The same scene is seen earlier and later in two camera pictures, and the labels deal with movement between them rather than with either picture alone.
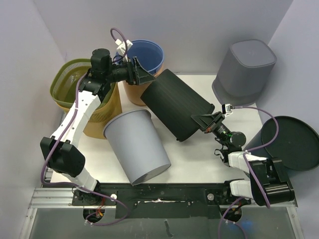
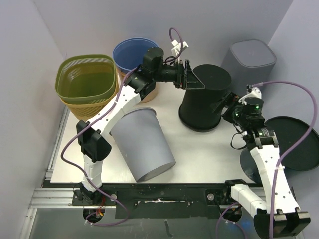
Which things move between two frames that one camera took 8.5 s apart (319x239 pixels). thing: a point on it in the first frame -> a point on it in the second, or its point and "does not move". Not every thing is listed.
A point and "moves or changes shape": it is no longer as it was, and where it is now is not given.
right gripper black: (212, 123) -> (230, 103)
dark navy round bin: (297, 146) does not move
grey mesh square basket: (243, 71) does not move
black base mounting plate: (160, 200) does not move
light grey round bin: (134, 137) moves or changes shape
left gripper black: (143, 76) -> (192, 82)
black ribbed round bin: (173, 101) -> (196, 108)
